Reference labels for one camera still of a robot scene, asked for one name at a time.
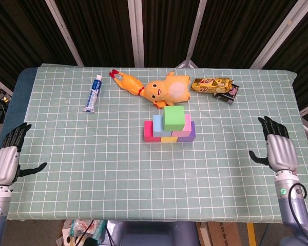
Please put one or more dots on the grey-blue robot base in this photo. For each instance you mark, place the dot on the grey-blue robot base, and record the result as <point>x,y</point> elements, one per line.
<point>154,234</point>

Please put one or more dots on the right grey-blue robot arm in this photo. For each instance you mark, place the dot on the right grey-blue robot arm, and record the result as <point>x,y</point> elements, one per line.
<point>293,205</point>

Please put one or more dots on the light pink foam cube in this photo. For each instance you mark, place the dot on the light pink foam cube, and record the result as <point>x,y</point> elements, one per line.
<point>187,128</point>

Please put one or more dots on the yellow foam cube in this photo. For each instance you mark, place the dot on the yellow foam cube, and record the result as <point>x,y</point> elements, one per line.
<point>169,139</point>

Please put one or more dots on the green foam cube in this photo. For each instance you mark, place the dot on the green foam cube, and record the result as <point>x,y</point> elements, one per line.
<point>174,118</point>

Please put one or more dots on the gold snack packet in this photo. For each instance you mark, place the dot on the gold snack packet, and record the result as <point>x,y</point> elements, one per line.
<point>210,85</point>

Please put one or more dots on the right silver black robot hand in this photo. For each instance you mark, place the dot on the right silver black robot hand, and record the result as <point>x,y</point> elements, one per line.
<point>281,153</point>

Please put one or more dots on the magenta foam cube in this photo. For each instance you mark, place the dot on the magenta foam cube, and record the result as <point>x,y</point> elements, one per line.
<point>148,133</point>

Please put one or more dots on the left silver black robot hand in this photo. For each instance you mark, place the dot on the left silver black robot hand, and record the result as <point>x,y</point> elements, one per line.
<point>3,164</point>

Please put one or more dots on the blue white toothpaste tube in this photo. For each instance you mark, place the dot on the blue white toothpaste tube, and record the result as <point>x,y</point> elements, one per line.
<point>93,94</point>

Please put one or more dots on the clear plastic snack bag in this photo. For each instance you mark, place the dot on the clear plastic snack bag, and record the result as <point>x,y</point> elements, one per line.
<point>79,230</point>

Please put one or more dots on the orange rubber chicken toy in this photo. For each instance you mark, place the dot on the orange rubber chicken toy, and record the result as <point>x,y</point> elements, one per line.
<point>128,83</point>

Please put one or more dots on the green checked tablecloth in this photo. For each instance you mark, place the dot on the green checked tablecloth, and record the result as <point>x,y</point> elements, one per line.
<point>154,184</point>

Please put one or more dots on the light blue foam cube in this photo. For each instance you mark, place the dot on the light blue foam cube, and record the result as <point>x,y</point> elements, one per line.
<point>157,125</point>

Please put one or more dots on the dark blue table pad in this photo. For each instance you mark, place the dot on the dark blue table pad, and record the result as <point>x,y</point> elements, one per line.
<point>14,102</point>

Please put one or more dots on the brown cardboard box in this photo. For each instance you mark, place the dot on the brown cardboard box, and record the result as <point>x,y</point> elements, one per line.
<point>220,234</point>

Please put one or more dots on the black drink carton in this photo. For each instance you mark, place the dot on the black drink carton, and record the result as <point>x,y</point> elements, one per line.
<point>227,97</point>

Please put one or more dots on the purple foam cube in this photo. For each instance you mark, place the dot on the purple foam cube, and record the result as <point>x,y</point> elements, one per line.
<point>190,137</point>

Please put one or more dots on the yellow plush duck toy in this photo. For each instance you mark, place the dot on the yellow plush duck toy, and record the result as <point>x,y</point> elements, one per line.
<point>166,89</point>

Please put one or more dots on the dark pleated curtain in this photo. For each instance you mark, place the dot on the dark pleated curtain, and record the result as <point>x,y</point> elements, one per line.
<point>102,28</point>

